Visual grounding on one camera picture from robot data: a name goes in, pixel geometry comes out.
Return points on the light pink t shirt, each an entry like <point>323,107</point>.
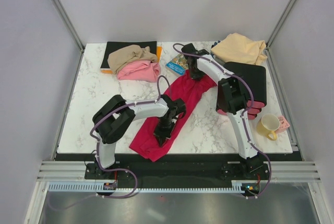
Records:
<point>141,71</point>

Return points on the right aluminium frame post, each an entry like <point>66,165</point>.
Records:
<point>286,12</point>

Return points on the yellow mug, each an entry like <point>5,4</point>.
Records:
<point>267,126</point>

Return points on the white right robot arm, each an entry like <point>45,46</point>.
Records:
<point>231,94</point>

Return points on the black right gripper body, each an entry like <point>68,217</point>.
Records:
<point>195,73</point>

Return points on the white slotted cable duct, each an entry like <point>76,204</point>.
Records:
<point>105,187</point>

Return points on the black notebook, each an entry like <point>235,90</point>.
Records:
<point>113,46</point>

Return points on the beige t shirt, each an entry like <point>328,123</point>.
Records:
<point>120,58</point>

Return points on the left aluminium frame post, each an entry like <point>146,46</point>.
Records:
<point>68,23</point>

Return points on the pink small box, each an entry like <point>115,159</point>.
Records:
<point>284,124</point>

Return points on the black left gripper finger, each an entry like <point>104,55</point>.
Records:
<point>165,141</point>
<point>159,140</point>

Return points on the aluminium frame post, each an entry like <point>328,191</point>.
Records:
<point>286,12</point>
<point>68,23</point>

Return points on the blue illustrated paperback book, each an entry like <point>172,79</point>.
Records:
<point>178,65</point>

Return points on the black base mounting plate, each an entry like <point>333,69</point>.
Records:
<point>182,170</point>

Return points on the cream yellow t shirt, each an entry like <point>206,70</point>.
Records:
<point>238,48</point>

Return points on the magenta t shirt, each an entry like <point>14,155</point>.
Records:
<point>184,88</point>

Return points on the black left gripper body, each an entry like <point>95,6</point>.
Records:
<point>164,128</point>

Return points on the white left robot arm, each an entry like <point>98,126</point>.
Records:
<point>113,120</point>

